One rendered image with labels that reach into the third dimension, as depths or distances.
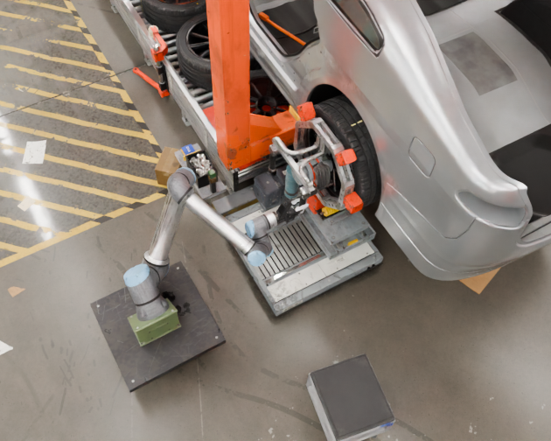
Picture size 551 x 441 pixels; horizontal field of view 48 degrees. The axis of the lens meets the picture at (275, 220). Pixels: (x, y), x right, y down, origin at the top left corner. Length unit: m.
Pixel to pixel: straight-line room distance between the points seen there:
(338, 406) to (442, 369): 0.85
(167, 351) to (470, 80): 2.40
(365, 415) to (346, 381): 0.20
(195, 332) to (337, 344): 0.92
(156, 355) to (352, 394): 1.12
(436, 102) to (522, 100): 1.34
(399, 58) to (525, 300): 2.13
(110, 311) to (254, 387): 0.97
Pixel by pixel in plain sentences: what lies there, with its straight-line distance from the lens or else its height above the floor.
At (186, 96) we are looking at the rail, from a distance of 4.58.
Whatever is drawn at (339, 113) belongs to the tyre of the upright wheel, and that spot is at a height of 1.17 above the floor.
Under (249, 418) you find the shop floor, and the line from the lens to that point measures 3.80.
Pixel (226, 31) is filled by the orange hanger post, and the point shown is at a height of 1.64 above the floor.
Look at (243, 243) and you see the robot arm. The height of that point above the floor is 0.88.
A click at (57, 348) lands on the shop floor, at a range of 4.11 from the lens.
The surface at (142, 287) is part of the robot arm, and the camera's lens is 3.46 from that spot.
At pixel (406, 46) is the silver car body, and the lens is 2.93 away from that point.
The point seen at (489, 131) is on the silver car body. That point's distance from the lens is 3.88.
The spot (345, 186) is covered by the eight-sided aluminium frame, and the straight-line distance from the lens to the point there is 3.37.
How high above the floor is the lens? 3.67
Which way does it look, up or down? 57 degrees down
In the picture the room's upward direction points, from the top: 3 degrees clockwise
